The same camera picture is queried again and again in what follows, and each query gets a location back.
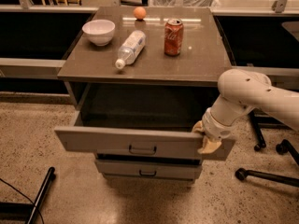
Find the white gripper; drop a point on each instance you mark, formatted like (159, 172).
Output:
(214, 127)

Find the grey top drawer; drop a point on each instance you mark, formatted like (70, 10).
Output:
(144, 121)

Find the grey drawer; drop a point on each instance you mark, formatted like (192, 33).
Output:
(147, 169)
(144, 121)

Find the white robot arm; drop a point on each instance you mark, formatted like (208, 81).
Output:
(240, 92)

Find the grey drawer cabinet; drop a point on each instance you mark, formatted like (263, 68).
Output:
(201, 61)

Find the grey bottom drawer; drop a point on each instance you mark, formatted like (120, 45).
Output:
(147, 169)

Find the black wheeled base leg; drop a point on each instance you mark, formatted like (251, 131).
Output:
(241, 174)

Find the black upright stand leg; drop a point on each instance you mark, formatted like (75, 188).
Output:
(255, 125)

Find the black caster leg right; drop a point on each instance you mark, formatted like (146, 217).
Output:
(286, 147)

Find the red cola can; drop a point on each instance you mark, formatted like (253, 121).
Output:
(173, 36)

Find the clear plastic water bottle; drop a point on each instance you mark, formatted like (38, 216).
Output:
(130, 49)

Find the orange ball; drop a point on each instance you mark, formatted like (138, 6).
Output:
(140, 13)

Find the white bowl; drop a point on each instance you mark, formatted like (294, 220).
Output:
(99, 32)

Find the black left stand leg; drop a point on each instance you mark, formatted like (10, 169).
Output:
(37, 204)

